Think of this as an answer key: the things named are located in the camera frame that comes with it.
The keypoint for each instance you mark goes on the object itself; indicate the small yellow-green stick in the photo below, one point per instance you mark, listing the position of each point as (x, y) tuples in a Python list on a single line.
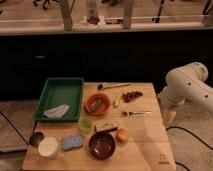
[(116, 101)]

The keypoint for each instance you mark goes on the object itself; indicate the black wooden-handled spoon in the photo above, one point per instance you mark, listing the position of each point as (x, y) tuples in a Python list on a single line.
[(103, 87)]

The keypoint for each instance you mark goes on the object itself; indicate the green item in bowl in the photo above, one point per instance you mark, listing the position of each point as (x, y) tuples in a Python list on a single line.
[(96, 105)]

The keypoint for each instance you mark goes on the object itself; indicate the orange bowl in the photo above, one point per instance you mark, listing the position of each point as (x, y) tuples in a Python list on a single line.
[(104, 106)]

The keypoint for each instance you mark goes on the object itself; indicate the blue sponge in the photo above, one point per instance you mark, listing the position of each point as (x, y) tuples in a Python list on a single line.
[(72, 141)]

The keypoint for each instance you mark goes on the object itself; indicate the white cloth in tray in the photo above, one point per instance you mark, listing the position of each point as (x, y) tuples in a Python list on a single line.
[(57, 112)]

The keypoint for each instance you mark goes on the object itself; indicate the white cup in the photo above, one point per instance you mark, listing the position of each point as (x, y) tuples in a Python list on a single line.
[(48, 147)]

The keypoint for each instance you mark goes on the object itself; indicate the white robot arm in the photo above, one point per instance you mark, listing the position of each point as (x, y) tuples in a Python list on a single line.
[(185, 82)]

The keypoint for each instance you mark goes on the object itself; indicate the silver metal fork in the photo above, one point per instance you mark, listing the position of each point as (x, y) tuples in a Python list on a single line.
[(129, 113)]

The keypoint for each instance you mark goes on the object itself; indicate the small green cup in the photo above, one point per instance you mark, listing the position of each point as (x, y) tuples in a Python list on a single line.
[(85, 125)]

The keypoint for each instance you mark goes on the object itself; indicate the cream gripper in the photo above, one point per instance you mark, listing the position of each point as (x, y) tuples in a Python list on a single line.
[(168, 116)]

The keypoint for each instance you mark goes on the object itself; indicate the dark round metal cup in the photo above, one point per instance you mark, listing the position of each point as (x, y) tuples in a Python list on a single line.
[(36, 138)]

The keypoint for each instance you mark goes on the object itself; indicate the tan block with black edge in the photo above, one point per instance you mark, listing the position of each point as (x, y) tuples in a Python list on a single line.
[(107, 127)]

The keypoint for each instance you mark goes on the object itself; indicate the brown dried fruit cluster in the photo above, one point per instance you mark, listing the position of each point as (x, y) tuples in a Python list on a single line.
[(131, 96)]

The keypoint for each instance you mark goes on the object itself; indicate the green plastic tray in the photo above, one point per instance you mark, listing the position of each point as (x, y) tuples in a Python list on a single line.
[(58, 92)]

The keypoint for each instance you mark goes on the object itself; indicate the orange fruit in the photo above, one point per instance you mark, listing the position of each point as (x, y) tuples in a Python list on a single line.
[(122, 135)]

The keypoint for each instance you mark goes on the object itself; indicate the dark purple bowl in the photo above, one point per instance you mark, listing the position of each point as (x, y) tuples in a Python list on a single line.
[(101, 145)]

